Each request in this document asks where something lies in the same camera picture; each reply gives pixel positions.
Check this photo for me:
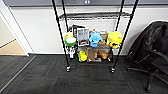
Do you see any small yellow toy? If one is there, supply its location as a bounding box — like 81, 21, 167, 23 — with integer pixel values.
77, 50, 88, 63

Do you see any brown paper pack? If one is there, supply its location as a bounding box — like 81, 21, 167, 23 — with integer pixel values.
87, 47, 100, 63

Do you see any blue plush toy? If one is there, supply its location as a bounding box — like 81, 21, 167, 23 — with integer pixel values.
88, 31, 104, 48

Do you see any green and white bowl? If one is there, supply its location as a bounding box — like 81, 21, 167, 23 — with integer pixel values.
63, 36, 78, 47

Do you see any flat black box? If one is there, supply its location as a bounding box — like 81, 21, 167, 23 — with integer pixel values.
71, 24, 86, 38

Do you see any pale yellow toy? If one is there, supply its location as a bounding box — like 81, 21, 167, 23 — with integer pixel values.
63, 31, 74, 39

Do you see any orange brown toy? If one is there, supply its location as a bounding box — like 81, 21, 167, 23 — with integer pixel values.
98, 49, 110, 61

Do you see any tan cardboard box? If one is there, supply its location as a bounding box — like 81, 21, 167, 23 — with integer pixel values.
99, 30, 109, 43

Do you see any yellow plush toy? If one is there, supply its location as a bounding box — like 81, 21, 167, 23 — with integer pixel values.
106, 31, 124, 50

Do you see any black office chair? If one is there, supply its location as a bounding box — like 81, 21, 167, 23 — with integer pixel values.
125, 20, 168, 94

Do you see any black wire shelf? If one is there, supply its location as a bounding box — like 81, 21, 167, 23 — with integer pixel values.
50, 0, 140, 73

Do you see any small white wall label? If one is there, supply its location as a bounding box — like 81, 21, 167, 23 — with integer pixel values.
83, 0, 91, 5

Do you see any long grey wall band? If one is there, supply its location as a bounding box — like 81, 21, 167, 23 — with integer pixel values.
3, 0, 168, 7

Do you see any white door frame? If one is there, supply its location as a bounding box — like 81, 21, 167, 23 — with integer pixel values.
0, 1, 34, 56

